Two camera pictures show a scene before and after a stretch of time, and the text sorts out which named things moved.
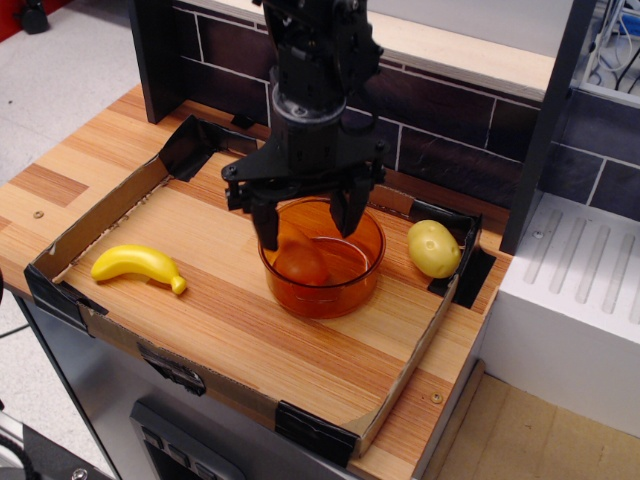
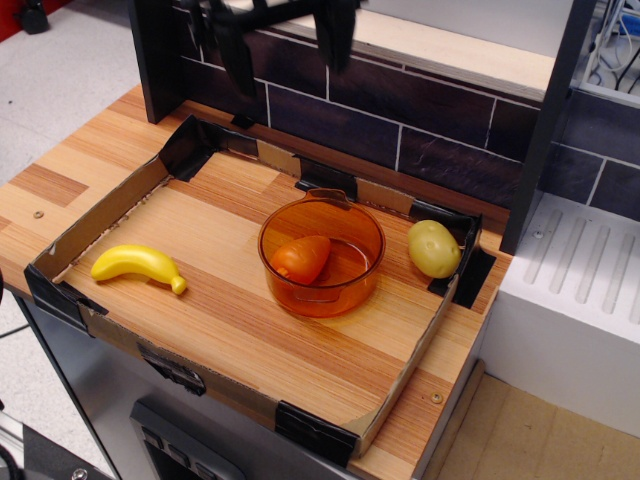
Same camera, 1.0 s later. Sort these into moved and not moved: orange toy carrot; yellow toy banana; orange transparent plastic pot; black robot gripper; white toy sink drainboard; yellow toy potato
Moved: black robot gripper; orange toy carrot
Not moved: yellow toy banana; white toy sink drainboard; orange transparent plastic pot; yellow toy potato
